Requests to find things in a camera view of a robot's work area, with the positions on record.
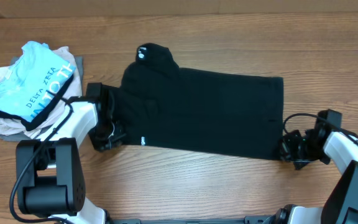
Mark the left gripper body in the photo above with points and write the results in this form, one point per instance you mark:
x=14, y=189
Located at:
x=105, y=135

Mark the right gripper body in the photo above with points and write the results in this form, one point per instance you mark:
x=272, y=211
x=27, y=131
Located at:
x=301, y=151

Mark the black t-shirt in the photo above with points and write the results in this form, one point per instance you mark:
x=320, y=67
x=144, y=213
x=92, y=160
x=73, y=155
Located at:
x=164, y=105

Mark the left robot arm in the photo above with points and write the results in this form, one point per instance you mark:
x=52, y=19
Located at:
x=50, y=185

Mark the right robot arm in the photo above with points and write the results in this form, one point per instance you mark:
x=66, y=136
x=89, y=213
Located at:
x=328, y=142

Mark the grey folded shirt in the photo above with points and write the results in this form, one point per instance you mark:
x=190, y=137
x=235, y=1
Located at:
x=11, y=137

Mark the light blue folded shirt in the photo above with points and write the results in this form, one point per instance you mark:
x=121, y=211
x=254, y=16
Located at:
x=32, y=81

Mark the beige folded shirt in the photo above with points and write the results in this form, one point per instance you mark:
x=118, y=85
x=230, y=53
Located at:
x=70, y=90

